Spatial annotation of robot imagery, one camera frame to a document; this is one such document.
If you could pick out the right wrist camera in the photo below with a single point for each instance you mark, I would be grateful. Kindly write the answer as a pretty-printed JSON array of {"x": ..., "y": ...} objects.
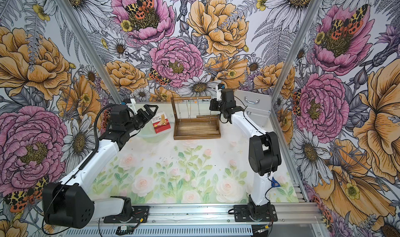
[{"x": 219, "y": 89}]

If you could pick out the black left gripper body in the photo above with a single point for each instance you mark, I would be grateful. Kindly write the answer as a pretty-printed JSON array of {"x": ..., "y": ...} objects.
[{"x": 135, "y": 119}]

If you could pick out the red white small box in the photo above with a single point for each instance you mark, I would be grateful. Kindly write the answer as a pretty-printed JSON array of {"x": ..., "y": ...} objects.
[{"x": 160, "y": 122}]

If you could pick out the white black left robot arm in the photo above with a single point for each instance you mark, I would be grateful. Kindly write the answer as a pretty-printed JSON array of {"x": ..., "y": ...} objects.
[{"x": 67, "y": 202}]

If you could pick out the silver metal first-aid case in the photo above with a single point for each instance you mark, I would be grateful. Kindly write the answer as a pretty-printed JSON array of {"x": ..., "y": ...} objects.
[{"x": 257, "y": 106}]

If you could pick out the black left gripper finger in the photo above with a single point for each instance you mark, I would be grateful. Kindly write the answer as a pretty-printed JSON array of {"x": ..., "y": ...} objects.
[
  {"x": 143, "y": 117},
  {"x": 149, "y": 109}
]

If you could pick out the white blue tube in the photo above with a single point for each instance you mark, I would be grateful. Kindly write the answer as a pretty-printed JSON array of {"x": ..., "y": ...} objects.
[{"x": 274, "y": 183}]

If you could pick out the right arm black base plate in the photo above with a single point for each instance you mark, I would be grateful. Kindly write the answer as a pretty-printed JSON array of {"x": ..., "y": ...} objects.
[{"x": 250, "y": 213}]

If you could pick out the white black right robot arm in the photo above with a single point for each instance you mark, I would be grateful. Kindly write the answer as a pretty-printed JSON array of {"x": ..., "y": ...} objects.
[{"x": 264, "y": 156}]

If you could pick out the small green circuit board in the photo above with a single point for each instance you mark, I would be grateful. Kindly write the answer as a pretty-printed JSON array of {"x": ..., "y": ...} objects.
[{"x": 123, "y": 230}]

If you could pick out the aluminium front rail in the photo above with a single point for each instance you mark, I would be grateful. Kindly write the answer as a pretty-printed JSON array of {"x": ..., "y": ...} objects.
[{"x": 210, "y": 220}]

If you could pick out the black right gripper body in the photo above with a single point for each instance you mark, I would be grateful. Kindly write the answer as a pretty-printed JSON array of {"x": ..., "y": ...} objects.
[{"x": 222, "y": 106}]

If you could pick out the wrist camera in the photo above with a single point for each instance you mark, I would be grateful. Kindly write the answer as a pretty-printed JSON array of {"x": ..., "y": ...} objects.
[
  {"x": 219, "y": 89},
  {"x": 130, "y": 102}
]

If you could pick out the wooden jewelry display stand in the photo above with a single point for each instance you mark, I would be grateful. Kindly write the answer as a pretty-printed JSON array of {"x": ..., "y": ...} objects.
[{"x": 194, "y": 128}]

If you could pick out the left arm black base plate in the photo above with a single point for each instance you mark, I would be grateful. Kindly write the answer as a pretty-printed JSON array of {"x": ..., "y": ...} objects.
[{"x": 136, "y": 214}]

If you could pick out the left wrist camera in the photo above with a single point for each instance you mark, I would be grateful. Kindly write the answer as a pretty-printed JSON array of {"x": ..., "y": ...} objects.
[{"x": 130, "y": 102}]

